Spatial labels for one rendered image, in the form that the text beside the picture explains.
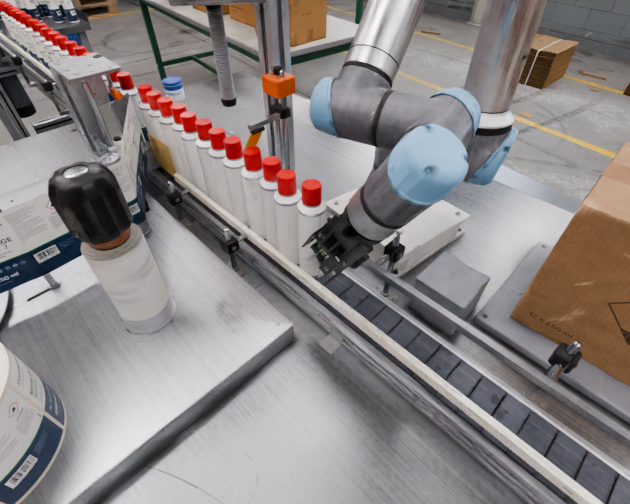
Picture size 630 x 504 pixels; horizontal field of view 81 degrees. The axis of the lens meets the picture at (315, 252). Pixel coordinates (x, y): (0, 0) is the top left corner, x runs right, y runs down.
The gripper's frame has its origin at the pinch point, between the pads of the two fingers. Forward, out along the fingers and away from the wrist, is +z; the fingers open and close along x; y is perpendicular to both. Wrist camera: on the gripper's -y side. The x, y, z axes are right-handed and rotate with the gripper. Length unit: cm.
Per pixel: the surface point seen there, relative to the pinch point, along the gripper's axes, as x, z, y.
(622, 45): -7, 97, -538
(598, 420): 37.4, -24.5, -2.7
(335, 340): 12.9, 4.4, 6.4
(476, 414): 30.3, -15.0, 4.8
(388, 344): 17.1, -7.5, 4.8
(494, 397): 32.6, -12.5, -1.4
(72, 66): -69, 15, 12
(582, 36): -45, 119, -542
